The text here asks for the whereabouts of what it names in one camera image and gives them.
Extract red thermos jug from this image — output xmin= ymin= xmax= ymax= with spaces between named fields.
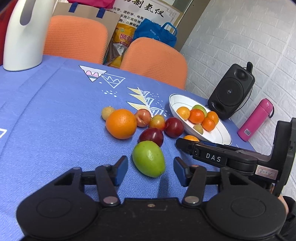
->
xmin=0 ymin=9 xmax=10 ymax=66

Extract red plum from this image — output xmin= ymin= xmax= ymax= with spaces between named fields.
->
xmin=165 ymin=117 xmax=184 ymax=138
xmin=139 ymin=127 xmax=164 ymax=147

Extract magenta tote bag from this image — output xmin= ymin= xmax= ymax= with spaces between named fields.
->
xmin=67 ymin=0 xmax=116 ymax=10

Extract red-yellow apple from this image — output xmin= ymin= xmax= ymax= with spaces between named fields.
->
xmin=134 ymin=109 xmax=152 ymax=128

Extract yellow snack packet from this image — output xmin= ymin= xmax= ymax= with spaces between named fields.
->
xmin=103 ymin=22 xmax=137 ymax=69

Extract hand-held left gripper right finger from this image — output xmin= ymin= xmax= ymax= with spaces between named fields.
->
xmin=173 ymin=157 xmax=250 ymax=206

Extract pink bottle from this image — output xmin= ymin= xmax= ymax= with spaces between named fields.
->
xmin=237 ymin=98 xmax=275 ymax=141

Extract blue tote bag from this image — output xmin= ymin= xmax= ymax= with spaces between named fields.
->
xmin=133 ymin=19 xmax=178 ymax=48

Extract green mango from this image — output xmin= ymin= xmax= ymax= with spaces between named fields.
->
xmin=132 ymin=140 xmax=166 ymax=178

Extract yellow-red small apple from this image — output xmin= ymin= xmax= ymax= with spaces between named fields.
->
xmin=149 ymin=114 xmax=166 ymax=131

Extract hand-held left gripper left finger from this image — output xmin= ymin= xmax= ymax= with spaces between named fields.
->
xmin=53 ymin=156 xmax=129 ymax=207

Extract orange chair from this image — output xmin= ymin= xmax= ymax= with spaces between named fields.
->
xmin=120 ymin=37 xmax=188 ymax=90
xmin=43 ymin=15 xmax=109 ymax=65

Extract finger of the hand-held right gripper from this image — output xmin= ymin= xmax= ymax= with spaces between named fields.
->
xmin=200 ymin=142 xmax=274 ymax=161
xmin=175 ymin=137 xmax=259 ymax=173

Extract white thermos jug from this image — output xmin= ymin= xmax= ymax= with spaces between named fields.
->
xmin=3 ymin=0 xmax=52 ymax=71

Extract white wall poster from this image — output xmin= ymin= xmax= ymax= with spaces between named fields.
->
xmin=113 ymin=0 xmax=183 ymax=26

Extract small tangerine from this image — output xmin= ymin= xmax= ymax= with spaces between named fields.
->
xmin=206 ymin=111 xmax=219 ymax=124

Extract blue printed tablecloth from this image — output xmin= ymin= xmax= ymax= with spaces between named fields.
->
xmin=0 ymin=54 xmax=278 ymax=241

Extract white plate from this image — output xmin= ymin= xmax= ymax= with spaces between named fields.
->
xmin=169 ymin=93 xmax=232 ymax=146

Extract deep orange mandarin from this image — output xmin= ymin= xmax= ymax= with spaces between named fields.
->
xmin=188 ymin=109 xmax=206 ymax=124

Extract green jujube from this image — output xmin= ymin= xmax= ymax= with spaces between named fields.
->
xmin=192 ymin=104 xmax=207 ymax=116

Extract yellow-orange citrus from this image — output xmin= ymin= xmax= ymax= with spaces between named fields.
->
xmin=176 ymin=106 xmax=191 ymax=120

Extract brown paper bag blue handles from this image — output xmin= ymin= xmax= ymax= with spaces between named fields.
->
xmin=52 ymin=2 xmax=121 ymax=37

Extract large orange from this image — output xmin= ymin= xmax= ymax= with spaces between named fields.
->
xmin=106 ymin=108 xmax=137 ymax=140

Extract black speaker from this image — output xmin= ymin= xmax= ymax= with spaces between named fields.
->
xmin=207 ymin=64 xmax=255 ymax=120

